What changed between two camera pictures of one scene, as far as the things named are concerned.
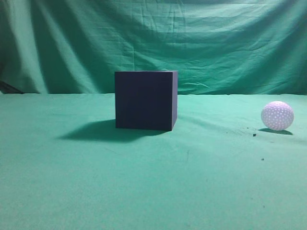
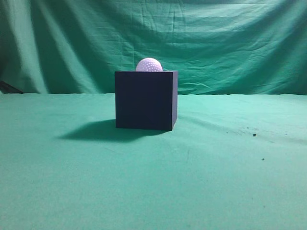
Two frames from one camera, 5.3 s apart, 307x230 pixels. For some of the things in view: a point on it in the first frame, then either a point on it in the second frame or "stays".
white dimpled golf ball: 277,115 to 148,64
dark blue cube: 146,100 stays
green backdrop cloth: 218,47 stays
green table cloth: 64,166 stays
